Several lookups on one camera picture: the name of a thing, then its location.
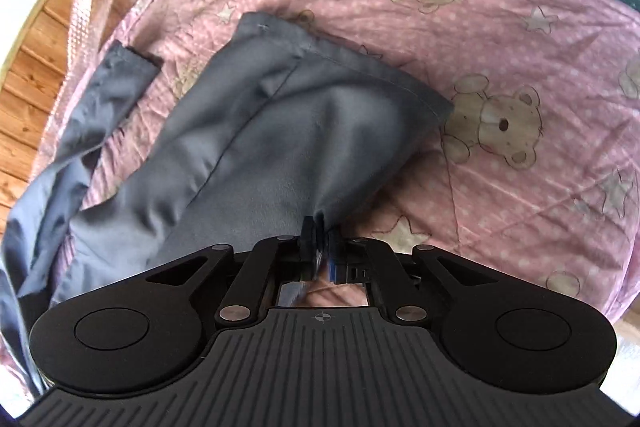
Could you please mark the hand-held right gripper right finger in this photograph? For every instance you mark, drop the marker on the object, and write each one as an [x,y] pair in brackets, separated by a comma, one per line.
[336,263]

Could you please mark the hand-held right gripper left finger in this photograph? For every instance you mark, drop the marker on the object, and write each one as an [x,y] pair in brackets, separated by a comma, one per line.
[312,249]

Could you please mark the grey pants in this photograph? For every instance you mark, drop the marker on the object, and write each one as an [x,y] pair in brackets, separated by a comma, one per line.
[240,142]

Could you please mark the pink bear printed blanket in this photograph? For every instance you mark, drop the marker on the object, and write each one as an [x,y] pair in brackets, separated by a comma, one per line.
[500,57]

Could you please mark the wooden headboard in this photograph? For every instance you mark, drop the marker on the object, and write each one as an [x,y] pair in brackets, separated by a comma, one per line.
[35,107]

